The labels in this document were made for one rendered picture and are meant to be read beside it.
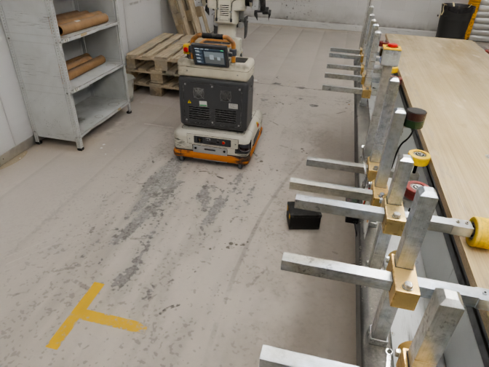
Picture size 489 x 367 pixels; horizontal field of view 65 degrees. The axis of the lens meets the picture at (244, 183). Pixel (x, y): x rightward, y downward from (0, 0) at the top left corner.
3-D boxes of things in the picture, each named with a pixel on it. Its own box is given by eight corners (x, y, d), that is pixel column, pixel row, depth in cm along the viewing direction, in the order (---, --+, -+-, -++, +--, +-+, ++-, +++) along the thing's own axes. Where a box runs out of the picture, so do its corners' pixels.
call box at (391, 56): (379, 67, 158) (383, 47, 154) (378, 62, 164) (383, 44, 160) (397, 68, 157) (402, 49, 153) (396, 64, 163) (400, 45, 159)
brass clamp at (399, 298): (386, 306, 82) (392, 289, 79) (383, 262, 93) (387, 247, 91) (417, 312, 81) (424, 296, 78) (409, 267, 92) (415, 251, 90)
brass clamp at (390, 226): (380, 233, 103) (384, 218, 100) (377, 204, 114) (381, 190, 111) (404, 237, 102) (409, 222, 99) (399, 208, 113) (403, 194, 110)
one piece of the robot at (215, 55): (236, 74, 278) (233, 48, 259) (189, 70, 284) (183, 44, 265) (239, 64, 284) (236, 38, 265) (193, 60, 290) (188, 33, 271)
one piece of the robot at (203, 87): (245, 148, 305) (249, 38, 260) (180, 139, 314) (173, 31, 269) (253, 130, 333) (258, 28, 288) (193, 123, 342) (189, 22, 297)
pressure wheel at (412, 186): (398, 218, 129) (407, 190, 123) (396, 205, 136) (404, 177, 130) (423, 223, 128) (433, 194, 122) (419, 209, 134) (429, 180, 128)
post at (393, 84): (363, 191, 162) (390, 78, 136) (362, 186, 165) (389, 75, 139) (371, 192, 162) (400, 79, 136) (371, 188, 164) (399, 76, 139)
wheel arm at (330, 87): (321, 91, 241) (322, 84, 239) (321, 89, 244) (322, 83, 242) (394, 99, 233) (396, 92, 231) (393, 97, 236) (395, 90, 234)
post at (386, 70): (361, 160, 183) (383, 65, 159) (361, 156, 187) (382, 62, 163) (371, 162, 182) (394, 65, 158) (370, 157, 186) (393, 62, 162)
